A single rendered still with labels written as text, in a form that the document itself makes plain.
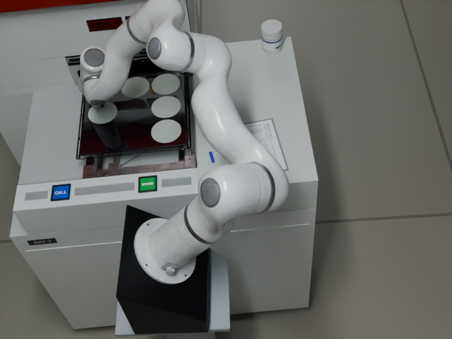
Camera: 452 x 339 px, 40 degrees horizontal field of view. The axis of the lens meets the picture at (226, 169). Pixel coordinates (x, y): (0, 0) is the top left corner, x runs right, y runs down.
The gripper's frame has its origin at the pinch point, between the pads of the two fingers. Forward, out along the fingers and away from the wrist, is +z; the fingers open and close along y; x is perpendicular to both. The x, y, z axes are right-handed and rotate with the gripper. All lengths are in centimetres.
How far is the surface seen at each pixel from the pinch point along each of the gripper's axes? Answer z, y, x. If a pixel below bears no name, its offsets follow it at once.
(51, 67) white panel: 9.0, -21.7, -1.7
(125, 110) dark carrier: -2.1, 9.8, 6.1
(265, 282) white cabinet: 23, 86, 14
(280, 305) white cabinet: 41, 98, 18
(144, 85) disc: -0.2, 5.5, 18.2
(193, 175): -25, 45, 3
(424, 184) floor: 53, 104, 114
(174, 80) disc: -2.7, 10.7, 26.9
